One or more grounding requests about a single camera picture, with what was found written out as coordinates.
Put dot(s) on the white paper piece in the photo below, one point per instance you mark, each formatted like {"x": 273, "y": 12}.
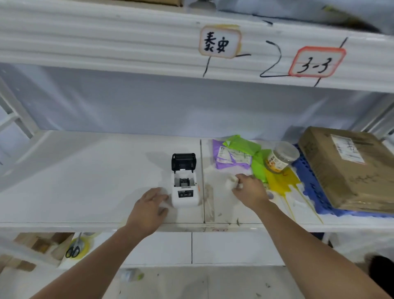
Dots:
{"x": 231, "y": 182}

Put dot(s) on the small clear plastic bottle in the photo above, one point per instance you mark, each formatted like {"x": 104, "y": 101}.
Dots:
{"x": 130, "y": 274}

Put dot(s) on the green mailing bag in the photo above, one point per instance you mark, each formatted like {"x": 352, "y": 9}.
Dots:
{"x": 259, "y": 168}
{"x": 241, "y": 144}

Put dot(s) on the yellow tape roll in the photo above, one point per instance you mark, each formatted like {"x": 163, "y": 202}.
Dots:
{"x": 83, "y": 246}

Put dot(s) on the small brown cardboard box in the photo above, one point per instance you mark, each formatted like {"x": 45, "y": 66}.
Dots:
{"x": 160, "y": 2}

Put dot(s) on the large brown cardboard box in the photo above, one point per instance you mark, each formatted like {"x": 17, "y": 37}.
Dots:
{"x": 341, "y": 181}

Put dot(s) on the white shipping label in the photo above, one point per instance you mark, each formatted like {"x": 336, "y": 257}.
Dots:
{"x": 347, "y": 148}

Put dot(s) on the person's right thumb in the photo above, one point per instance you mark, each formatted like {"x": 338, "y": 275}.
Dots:
{"x": 236, "y": 192}

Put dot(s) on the grey plastic parcel bags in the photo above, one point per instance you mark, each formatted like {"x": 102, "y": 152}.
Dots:
{"x": 301, "y": 10}

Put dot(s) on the person's left forearm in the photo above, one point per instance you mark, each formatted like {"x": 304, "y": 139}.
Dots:
{"x": 89, "y": 268}

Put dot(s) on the white label printer black lid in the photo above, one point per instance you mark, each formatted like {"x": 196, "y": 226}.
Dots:
{"x": 184, "y": 191}

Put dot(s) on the yellow bordered paper label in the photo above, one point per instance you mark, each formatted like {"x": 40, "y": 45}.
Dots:
{"x": 219, "y": 41}

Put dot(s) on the person's right hand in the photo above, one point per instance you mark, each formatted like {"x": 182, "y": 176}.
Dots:
{"x": 254, "y": 192}

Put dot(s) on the white plastic backdrop sheet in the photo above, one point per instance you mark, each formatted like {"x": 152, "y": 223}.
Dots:
{"x": 184, "y": 104}

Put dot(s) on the person's left thumb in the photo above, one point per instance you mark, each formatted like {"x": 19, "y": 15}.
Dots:
{"x": 163, "y": 212}

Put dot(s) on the blue plastic pallet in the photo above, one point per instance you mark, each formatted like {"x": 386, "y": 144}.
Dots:
{"x": 312, "y": 188}

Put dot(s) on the wooden pallet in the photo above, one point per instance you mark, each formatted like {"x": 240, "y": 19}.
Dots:
{"x": 40, "y": 246}

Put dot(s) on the white metal shelving rack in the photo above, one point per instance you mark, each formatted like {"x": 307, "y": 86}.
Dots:
{"x": 101, "y": 178}

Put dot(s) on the yellow plastic sheet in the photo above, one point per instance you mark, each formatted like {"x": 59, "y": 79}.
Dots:
{"x": 281, "y": 183}

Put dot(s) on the person's right forearm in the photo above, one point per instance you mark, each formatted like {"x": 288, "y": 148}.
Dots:
{"x": 311, "y": 258}

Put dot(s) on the red bordered paper label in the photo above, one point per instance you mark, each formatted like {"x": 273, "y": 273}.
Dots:
{"x": 317, "y": 61}

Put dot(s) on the person's left hand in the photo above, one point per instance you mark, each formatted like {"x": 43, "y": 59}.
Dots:
{"x": 143, "y": 215}

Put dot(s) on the clear jar with white lid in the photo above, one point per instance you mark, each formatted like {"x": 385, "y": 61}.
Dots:
{"x": 281, "y": 157}

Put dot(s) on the purple mailing bag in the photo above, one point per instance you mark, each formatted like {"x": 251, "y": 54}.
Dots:
{"x": 219, "y": 164}

